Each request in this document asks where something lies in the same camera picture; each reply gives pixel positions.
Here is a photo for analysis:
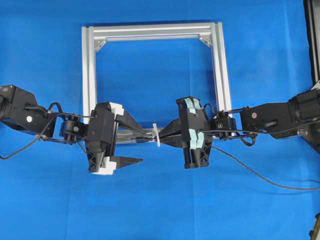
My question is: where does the blue table cloth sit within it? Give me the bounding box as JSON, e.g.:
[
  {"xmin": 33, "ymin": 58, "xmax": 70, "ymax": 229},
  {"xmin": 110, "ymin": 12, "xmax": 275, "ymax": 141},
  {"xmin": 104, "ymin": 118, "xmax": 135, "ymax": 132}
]
[{"xmin": 0, "ymin": 0, "xmax": 320, "ymax": 240}]

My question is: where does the black frame at right edge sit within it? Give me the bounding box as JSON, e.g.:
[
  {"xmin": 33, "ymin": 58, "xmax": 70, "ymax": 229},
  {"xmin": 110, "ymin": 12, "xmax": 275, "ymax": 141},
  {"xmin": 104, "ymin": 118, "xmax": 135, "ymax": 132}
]
[{"xmin": 303, "ymin": 0, "xmax": 320, "ymax": 88}]

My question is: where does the aluminium extrusion frame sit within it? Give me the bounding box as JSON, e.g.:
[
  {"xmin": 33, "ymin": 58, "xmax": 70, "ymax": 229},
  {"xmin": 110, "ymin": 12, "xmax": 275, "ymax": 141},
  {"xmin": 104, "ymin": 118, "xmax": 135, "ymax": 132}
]
[{"xmin": 81, "ymin": 21, "xmax": 233, "ymax": 145}]

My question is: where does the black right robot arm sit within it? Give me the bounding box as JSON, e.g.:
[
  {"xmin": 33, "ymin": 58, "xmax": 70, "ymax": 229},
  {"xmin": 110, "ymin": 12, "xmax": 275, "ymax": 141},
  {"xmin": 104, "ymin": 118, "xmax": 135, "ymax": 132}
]
[{"xmin": 156, "ymin": 88, "xmax": 320, "ymax": 169}]

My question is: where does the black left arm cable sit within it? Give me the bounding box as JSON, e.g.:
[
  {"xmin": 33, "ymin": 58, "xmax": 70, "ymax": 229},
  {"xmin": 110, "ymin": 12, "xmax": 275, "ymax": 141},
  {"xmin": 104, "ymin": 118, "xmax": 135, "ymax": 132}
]
[{"xmin": 0, "ymin": 101, "xmax": 96, "ymax": 161}]

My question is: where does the black USB cable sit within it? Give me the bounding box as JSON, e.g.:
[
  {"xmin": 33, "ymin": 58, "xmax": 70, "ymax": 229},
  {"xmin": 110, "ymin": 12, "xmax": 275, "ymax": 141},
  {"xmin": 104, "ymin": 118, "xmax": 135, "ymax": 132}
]
[{"xmin": 129, "ymin": 128, "xmax": 320, "ymax": 190}]

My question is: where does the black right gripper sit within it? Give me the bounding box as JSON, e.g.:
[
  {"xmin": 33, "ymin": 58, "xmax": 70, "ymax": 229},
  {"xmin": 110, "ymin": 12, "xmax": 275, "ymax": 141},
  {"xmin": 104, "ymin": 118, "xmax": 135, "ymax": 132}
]
[{"xmin": 159, "ymin": 96, "xmax": 213, "ymax": 169}]

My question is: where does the white zip tie loop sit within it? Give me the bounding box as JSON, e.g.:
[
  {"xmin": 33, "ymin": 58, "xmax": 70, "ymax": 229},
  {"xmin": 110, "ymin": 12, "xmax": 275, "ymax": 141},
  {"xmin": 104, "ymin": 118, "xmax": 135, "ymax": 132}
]
[{"xmin": 152, "ymin": 123, "xmax": 161, "ymax": 147}]

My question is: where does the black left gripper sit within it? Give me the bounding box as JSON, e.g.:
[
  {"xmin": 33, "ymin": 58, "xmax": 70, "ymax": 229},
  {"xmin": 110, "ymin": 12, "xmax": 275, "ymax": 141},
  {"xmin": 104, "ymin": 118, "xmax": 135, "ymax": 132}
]
[{"xmin": 84, "ymin": 102, "xmax": 147, "ymax": 176}]

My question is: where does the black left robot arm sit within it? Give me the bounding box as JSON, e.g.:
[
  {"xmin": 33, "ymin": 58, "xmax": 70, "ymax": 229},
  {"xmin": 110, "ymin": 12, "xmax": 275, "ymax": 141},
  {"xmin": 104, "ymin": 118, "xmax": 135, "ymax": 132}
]
[{"xmin": 0, "ymin": 85, "xmax": 146, "ymax": 175}]

